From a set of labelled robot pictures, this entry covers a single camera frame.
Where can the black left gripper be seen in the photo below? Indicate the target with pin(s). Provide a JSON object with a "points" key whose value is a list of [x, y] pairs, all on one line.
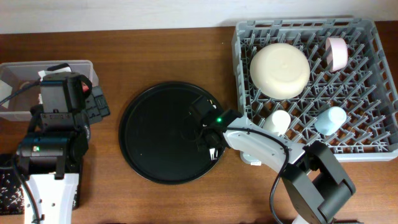
{"points": [[99, 107]]}

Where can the white cup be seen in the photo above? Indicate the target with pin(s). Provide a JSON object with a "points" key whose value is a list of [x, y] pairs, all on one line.
{"points": [[277, 123]]}

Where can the black rectangular waste tray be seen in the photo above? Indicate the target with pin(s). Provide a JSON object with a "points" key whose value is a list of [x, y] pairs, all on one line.
{"points": [[5, 158]]}

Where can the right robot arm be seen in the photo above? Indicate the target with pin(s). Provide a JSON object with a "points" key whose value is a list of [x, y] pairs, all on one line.
{"points": [[317, 184]]}

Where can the white plastic fork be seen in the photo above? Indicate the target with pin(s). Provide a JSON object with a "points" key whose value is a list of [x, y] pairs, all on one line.
{"points": [[213, 154]]}

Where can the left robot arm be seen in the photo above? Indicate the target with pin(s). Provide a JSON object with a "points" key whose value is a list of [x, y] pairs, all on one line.
{"points": [[49, 159]]}

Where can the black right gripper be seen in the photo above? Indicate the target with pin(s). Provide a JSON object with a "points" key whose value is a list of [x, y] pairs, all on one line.
{"points": [[212, 145]]}

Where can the grey dishwasher rack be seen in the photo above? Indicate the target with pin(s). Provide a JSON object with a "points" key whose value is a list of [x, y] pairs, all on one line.
{"points": [[364, 88]]}

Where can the red snack wrapper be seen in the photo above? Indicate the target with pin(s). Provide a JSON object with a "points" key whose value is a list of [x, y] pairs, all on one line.
{"points": [[85, 88]]}

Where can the light blue cup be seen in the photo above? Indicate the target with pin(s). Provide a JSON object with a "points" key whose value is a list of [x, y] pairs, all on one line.
{"points": [[329, 121]]}

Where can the pink bowl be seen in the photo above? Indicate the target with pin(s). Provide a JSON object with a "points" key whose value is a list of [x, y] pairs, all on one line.
{"points": [[337, 56]]}

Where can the white label on bin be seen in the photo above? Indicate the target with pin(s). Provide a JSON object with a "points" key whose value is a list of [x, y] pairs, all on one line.
{"points": [[5, 91]]}

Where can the beige bowl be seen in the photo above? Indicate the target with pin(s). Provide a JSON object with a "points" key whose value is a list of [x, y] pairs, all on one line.
{"points": [[280, 71]]}

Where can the round black tray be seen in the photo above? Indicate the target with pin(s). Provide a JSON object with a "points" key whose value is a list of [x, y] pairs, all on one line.
{"points": [[157, 134]]}

